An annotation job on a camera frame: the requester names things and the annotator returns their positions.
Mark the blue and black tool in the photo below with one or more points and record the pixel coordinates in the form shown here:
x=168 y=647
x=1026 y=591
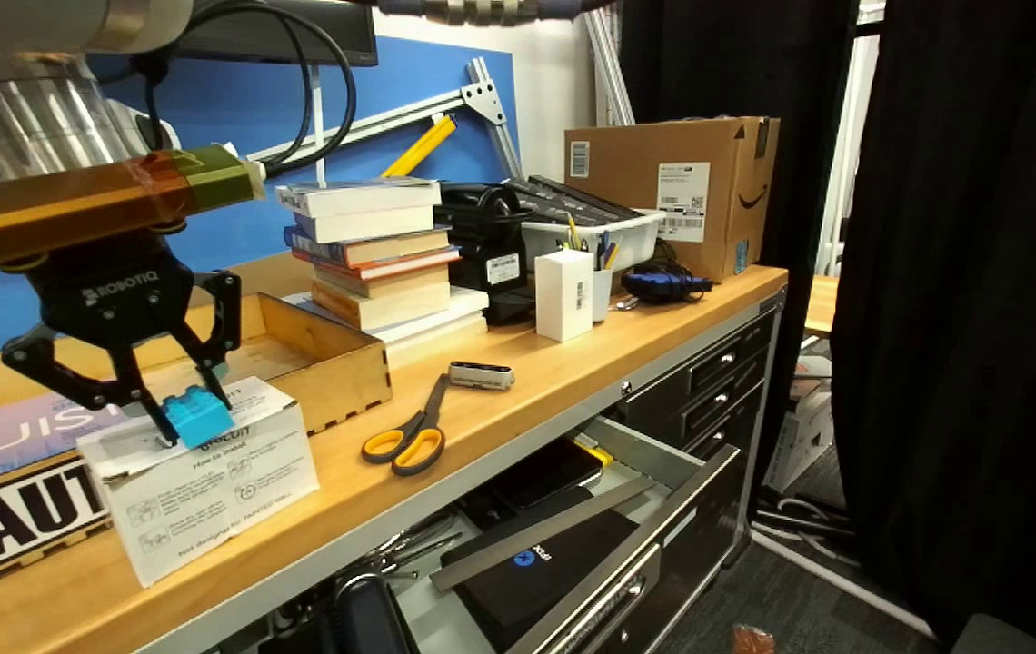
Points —
x=662 y=284

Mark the black box with blue logo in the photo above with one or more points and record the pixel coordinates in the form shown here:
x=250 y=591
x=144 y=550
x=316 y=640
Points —
x=539 y=582

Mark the white printed paper sheet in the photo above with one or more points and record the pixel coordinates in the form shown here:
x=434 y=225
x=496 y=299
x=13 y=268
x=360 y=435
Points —
x=214 y=494

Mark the wide flat white book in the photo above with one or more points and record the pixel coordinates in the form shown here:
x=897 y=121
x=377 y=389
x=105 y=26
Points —
x=444 y=322

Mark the orange snack packet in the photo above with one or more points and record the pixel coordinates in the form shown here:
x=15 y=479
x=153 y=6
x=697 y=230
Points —
x=754 y=640

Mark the thin blue cover book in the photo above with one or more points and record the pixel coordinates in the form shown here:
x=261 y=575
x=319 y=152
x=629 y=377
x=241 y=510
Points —
x=385 y=250

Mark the small white upright box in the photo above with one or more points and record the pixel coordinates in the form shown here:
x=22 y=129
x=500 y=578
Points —
x=560 y=294

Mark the thick tan book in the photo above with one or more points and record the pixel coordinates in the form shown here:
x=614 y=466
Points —
x=385 y=299

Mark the aluminium rail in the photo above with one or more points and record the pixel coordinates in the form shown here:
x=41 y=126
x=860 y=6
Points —
x=420 y=112

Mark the small blue block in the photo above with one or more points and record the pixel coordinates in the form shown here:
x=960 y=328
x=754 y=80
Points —
x=197 y=420

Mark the shallow wooden box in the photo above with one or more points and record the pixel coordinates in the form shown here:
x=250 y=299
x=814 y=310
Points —
x=337 y=366

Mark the black tool cabinet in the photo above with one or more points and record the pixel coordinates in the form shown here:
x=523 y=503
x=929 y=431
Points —
x=720 y=377

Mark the purple UIST poster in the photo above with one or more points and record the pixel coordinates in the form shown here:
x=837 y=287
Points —
x=8 y=441

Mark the yellow and black tool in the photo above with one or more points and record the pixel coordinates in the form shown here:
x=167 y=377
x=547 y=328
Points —
x=593 y=456

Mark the white box on floor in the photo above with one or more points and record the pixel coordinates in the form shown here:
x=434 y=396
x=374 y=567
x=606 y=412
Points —
x=802 y=436

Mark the black curtain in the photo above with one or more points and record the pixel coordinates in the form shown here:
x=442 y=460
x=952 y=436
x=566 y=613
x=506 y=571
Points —
x=720 y=60
x=975 y=302

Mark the gold wrist camera bar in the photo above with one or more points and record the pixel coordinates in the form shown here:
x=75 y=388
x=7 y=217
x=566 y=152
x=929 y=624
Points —
x=83 y=204

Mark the yellow bar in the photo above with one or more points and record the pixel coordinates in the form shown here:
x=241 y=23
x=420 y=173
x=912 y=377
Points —
x=420 y=146

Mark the black white AUT sticker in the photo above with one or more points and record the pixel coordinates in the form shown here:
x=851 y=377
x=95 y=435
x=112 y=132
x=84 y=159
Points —
x=21 y=515

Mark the thin white post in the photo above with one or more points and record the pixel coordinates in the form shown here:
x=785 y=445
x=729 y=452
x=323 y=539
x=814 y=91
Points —
x=319 y=121

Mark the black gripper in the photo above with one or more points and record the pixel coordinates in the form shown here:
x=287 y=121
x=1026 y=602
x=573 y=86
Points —
x=117 y=294

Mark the red edged book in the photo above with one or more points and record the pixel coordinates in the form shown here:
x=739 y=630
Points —
x=402 y=268

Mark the blue partition panel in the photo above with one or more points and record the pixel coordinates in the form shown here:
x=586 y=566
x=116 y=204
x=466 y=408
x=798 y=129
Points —
x=444 y=86

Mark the aluminium extrusion post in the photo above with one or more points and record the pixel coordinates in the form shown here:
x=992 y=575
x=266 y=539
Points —
x=608 y=60

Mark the black box device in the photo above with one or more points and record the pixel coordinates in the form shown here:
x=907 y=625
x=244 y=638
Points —
x=484 y=250

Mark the small grey stapler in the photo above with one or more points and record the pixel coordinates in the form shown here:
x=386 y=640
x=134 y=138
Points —
x=480 y=377

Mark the white plastic bin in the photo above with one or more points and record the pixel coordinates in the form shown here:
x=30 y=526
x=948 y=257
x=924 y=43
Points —
x=593 y=233

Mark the brown cardboard shipping box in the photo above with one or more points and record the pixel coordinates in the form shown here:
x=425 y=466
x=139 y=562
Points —
x=712 y=159

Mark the black monitor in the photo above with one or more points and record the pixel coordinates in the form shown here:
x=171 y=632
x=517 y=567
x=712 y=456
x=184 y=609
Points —
x=274 y=32

